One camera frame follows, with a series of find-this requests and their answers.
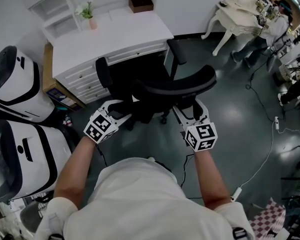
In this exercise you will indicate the black office chair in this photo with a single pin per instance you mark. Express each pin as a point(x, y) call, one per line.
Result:
point(175, 86)

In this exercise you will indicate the black metal frame stand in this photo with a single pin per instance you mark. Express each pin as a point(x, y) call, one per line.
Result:
point(297, 179)

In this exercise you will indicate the white power strip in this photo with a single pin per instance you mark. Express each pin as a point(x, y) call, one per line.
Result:
point(276, 123)
point(236, 194)

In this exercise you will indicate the person's right forearm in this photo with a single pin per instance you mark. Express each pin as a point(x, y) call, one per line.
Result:
point(210, 179)

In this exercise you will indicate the large white black robot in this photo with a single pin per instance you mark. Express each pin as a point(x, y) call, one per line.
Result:
point(17, 89)
point(35, 164)

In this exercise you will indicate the red spray bottle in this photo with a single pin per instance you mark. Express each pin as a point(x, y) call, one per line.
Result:
point(68, 121)

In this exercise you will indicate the pink checkered cloth table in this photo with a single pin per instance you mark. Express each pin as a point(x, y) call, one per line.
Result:
point(267, 221)

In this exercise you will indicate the white carved vanity table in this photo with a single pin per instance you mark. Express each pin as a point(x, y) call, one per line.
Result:
point(237, 11)

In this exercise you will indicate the brown open box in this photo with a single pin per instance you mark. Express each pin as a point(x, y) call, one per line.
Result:
point(141, 5)

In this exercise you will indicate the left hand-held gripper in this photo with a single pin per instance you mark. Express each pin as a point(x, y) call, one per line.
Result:
point(100, 127)

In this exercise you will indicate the white shelf unit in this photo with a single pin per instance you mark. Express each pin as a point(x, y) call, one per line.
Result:
point(57, 11)

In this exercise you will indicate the white desk with drawers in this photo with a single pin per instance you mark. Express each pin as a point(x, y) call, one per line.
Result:
point(115, 36)

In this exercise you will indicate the person's white shirt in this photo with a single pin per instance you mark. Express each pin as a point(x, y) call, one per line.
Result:
point(145, 204)

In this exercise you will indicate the brown cardboard box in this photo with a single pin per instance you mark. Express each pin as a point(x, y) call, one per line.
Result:
point(48, 79)

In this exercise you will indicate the person's left forearm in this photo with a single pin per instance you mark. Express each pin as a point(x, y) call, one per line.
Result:
point(72, 174)

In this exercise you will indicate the plant in pink vase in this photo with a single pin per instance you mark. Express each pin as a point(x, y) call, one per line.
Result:
point(88, 14)

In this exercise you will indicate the person's black trousers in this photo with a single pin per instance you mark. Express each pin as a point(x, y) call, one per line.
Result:
point(163, 166)

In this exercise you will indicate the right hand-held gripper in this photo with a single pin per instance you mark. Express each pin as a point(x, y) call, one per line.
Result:
point(202, 136)

